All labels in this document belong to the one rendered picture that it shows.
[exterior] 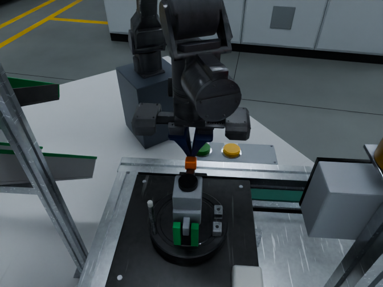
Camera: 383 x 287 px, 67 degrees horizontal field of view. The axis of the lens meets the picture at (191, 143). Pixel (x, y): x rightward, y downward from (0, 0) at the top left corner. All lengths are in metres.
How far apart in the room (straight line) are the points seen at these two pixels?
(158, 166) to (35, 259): 0.31
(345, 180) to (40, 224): 0.64
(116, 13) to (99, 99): 2.74
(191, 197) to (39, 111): 0.78
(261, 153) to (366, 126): 2.06
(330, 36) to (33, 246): 3.31
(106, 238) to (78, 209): 0.20
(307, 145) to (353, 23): 1.64
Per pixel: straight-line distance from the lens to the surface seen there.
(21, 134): 0.39
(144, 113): 0.47
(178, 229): 0.47
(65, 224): 0.52
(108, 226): 0.58
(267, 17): 3.43
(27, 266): 0.71
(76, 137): 0.95
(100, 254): 0.56
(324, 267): 0.62
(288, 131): 2.41
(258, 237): 0.56
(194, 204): 0.45
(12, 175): 0.45
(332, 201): 0.28
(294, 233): 0.64
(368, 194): 0.28
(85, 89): 1.19
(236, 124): 0.45
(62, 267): 0.68
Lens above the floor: 1.43
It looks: 41 degrees down
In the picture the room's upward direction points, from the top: straight up
